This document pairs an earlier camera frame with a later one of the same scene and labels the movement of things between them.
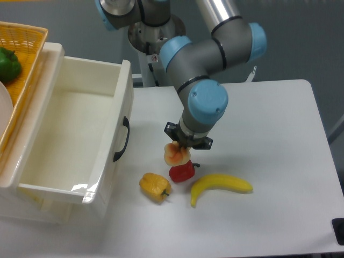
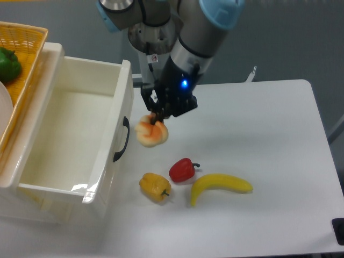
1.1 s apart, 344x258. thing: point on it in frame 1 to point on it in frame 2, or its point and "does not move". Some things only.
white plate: x=6 y=108 does not move
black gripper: x=186 y=140 to x=174 y=87
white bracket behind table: x=251 y=76 does not move
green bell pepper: x=10 y=66 does not move
